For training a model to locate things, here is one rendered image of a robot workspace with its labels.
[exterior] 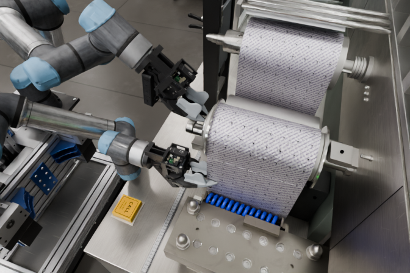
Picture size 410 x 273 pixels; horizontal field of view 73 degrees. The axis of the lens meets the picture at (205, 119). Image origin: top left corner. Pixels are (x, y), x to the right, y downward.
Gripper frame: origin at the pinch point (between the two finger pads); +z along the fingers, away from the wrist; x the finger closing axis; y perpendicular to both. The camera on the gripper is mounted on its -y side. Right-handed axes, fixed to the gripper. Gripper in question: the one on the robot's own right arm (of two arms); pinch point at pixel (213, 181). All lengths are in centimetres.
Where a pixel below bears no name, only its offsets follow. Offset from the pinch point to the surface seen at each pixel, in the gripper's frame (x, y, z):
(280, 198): -0.3, 3.2, 18.0
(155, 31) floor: 218, -109, -149
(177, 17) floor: 259, -109, -140
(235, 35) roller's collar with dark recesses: 30.0, 27.4, -5.2
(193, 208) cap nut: -8.1, -3.1, -2.8
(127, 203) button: -8.8, -16.6, -26.2
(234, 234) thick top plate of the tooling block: -9.7, -6.1, 9.5
